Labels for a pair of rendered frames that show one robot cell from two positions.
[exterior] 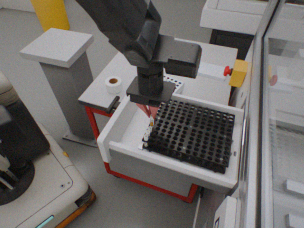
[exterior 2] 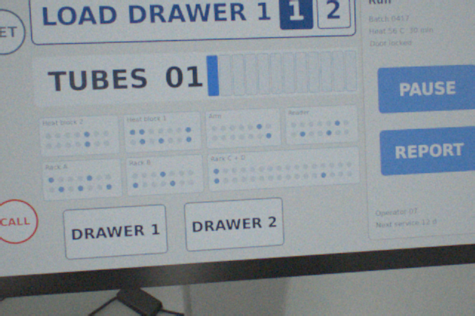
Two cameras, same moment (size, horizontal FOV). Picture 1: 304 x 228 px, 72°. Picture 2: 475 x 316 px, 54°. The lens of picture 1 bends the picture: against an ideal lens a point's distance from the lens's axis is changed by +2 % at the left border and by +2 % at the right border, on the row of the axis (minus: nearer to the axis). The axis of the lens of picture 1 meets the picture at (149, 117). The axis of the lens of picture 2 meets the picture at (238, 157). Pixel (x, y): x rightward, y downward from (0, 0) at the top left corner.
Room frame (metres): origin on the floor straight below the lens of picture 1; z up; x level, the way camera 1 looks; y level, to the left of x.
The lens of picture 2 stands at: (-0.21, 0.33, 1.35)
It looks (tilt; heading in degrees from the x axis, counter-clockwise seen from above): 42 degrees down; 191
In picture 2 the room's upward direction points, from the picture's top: 2 degrees clockwise
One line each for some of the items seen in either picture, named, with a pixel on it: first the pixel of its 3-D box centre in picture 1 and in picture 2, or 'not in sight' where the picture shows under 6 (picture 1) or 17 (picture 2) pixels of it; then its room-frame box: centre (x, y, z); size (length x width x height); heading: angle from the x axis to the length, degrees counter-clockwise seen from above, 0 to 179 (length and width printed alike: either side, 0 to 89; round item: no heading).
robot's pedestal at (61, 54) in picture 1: (76, 94); not in sight; (1.06, 0.50, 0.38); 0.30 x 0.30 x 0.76; 73
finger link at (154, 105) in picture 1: (149, 103); not in sight; (0.37, 0.00, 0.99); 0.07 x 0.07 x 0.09; 70
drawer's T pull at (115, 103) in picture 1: (116, 105); not in sight; (0.44, 0.10, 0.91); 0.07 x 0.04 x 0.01; 160
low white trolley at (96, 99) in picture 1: (163, 122); not in sight; (0.81, -0.08, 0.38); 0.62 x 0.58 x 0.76; 160
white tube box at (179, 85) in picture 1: (166, 85); not in sight; (0.68, -0.07, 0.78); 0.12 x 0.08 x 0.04; 55
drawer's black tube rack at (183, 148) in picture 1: (188, 133); not in sight; (0.36, -0.11, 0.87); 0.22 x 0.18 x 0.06; 70
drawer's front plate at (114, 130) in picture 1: (125, 114); not in sight; (0.43, 0.07, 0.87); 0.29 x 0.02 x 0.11; 160
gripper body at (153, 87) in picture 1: (150, 81); not in sight; (0.36, 0.00, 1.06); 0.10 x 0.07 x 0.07; 70
